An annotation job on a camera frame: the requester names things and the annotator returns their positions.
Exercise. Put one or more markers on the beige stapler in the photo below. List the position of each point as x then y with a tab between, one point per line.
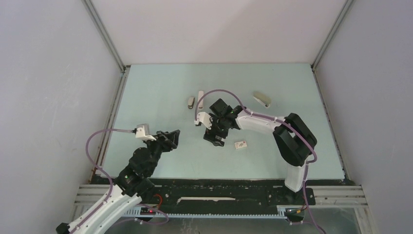
263	99

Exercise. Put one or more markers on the white staple box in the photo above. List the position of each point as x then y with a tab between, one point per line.
240	145

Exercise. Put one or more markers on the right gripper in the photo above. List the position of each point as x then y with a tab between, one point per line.
211	138

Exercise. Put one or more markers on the white stapler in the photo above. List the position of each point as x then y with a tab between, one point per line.
200	102

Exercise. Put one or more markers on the aluminium frame post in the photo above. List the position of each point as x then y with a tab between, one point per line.
333	31
121	80

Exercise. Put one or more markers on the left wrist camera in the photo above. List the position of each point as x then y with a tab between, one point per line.
142	132

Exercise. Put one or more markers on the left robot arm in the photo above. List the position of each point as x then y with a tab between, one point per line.
131	187

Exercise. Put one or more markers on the small grey stapler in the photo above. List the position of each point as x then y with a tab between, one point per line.
191	102

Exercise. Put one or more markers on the left aluminium frame post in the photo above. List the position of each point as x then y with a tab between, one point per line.
121	80

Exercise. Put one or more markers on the right aluminium frame post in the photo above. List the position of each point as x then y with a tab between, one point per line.
333	31

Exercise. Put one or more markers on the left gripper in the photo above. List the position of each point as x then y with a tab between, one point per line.
167	145

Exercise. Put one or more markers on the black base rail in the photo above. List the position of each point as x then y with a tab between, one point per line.
225	196

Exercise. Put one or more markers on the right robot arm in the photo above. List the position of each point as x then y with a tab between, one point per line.
293	138

